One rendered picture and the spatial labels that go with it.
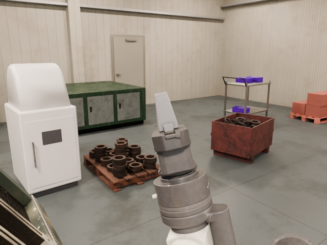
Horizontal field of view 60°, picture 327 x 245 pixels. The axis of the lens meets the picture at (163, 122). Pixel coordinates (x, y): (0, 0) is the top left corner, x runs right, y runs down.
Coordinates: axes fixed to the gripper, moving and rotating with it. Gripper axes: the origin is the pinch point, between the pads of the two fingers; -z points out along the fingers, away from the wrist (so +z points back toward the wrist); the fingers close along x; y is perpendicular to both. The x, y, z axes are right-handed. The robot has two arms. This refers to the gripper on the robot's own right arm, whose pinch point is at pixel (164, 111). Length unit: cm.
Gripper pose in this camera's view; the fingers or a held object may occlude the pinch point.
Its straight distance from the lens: 45.9
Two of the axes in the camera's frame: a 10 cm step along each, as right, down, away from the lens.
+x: 0.1, 0.7, -10.0
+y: -9.8, 2.2, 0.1
